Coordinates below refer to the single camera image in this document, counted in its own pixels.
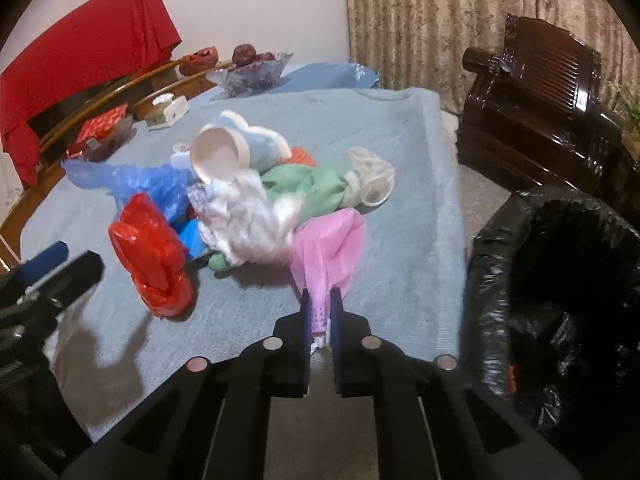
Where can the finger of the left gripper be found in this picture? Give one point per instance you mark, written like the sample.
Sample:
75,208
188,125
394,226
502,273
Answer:
43,263

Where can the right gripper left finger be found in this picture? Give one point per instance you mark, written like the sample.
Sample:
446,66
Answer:
208,420

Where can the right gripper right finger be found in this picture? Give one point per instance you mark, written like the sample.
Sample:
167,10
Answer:
433,420

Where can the red plastic bag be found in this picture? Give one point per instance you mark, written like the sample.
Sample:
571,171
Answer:
153,255
204,59

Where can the blue plastic bag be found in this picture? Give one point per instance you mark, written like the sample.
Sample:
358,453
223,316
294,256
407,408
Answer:
165,185

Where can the white tissue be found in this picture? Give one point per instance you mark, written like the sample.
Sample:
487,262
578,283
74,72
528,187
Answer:
240,220

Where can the pink foam net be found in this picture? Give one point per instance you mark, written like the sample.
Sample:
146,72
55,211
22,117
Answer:
326,252

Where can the white blue paper cup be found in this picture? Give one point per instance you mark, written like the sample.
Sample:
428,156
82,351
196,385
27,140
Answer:
230,144

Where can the green rubber glove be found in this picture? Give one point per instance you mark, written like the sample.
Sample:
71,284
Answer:
368,183
217,263

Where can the blue tube with white cap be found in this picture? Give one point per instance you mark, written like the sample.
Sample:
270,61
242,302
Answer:
189,236

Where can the alcohol pads box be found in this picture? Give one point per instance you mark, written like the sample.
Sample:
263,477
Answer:
181,157

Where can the black trash bin with bag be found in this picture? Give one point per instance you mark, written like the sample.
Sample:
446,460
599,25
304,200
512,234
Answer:
550,322

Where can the grey-blue tablecloth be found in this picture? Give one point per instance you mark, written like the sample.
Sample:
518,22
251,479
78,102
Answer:
110,352

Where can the red snack packet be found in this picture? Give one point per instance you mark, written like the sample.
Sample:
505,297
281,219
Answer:
97,129

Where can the tissue box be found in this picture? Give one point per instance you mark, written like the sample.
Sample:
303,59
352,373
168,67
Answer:
166,110

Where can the red cloth over television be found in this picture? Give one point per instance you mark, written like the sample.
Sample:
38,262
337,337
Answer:
100,41

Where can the red plastic bag on cabinet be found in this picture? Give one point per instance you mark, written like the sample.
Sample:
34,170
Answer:
204,59

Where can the glass fruit bowl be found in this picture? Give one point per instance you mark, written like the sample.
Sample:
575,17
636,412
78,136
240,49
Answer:
256,77

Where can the orange foam net in pile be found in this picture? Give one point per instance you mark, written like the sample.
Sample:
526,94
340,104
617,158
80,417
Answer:
300,157

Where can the red apples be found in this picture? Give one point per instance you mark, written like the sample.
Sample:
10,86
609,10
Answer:
246,54

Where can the dark wooden armchair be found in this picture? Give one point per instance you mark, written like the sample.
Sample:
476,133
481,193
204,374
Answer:
533,115

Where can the blue cover on side table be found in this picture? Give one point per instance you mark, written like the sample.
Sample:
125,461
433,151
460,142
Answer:
317,76

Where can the green potted plant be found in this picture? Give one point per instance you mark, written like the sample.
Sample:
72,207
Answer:
627,104

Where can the floral beige curtain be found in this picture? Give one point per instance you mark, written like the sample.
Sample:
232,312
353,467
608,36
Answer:
420,43

